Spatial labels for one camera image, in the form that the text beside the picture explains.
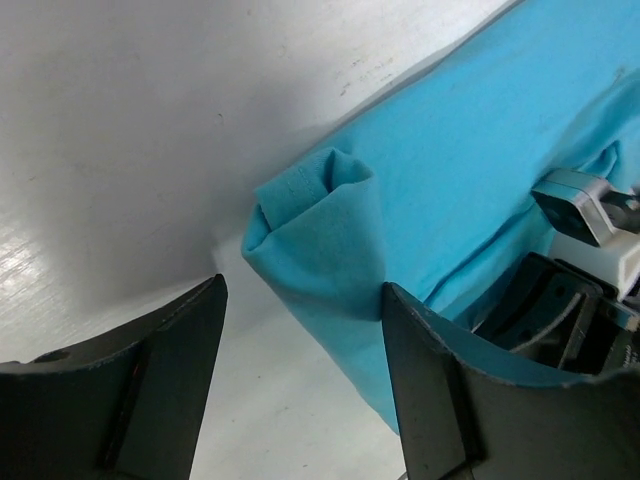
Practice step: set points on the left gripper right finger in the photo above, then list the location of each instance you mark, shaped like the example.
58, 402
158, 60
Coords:
467, 409

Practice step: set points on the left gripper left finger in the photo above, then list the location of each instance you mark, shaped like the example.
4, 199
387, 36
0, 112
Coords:
126, 404

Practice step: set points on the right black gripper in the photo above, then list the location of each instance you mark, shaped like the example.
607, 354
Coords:
562, 317

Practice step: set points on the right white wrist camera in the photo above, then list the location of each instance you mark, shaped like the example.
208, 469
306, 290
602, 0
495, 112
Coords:
597, 226

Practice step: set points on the teal t shirt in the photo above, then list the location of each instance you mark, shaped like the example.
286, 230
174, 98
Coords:
430, 189

